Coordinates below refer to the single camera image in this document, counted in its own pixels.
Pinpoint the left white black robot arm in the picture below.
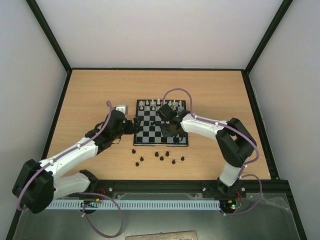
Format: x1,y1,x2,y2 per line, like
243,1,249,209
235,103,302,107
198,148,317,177
12,108,142,214

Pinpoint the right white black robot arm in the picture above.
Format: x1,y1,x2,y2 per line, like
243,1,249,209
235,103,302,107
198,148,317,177
156,106,260,196

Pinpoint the black white chess board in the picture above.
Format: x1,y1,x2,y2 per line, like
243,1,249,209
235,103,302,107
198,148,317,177
133,99,189,147

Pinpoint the left controller circuit board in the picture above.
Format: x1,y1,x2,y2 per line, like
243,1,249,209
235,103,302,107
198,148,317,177
79,198,103,208

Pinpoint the controller circuit board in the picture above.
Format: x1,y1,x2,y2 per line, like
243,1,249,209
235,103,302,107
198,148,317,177
219,198,244,210
79,198,103,208

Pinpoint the right controller circuit board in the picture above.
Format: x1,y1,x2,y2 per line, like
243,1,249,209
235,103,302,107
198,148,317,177
219,198,244,210

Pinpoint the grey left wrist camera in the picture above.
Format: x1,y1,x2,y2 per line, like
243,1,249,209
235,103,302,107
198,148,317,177
114,104,129,115

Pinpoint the light blue slotted cable duct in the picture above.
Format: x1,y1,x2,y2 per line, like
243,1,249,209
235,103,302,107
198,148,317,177
47,199,221,211

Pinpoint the black cage frame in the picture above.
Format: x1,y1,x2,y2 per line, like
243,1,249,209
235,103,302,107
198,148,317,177
4,0,308,240

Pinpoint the black aluminium mounting rail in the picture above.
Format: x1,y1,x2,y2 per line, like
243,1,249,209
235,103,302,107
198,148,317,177
97,179,292,199

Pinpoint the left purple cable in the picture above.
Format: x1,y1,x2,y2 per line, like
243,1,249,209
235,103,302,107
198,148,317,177
15,100,125,238

